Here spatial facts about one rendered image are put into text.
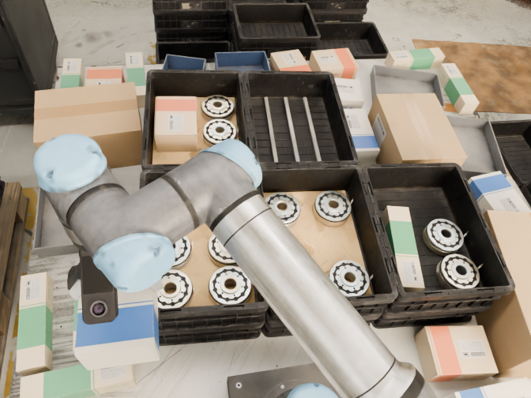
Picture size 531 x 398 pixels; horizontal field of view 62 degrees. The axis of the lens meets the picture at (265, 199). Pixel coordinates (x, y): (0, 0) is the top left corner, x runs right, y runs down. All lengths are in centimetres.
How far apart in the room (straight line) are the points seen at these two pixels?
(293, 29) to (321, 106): 101
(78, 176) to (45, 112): 99
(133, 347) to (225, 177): 35
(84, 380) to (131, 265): 71
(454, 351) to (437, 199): 44
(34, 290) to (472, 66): 310
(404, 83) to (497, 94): 152
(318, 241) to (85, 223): 80
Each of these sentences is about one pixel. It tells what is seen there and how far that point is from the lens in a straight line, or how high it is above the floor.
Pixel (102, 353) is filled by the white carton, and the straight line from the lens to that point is 78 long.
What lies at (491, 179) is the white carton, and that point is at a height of 79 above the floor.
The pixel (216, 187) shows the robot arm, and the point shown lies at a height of 144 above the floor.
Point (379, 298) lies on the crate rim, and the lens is 107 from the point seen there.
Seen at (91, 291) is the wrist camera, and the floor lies 126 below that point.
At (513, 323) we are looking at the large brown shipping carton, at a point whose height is 85.
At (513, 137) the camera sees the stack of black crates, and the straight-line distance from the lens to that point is 272.
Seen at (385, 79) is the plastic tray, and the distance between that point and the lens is 196.
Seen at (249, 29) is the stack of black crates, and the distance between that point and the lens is 246.
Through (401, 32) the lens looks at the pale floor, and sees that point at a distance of 365.
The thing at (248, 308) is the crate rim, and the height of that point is 93.
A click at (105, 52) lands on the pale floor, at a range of 314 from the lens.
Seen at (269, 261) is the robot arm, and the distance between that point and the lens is 50.
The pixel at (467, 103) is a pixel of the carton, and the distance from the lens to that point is 191.
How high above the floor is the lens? 185
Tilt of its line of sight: 54 degrees down
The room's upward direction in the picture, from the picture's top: 10 degrees clockwise
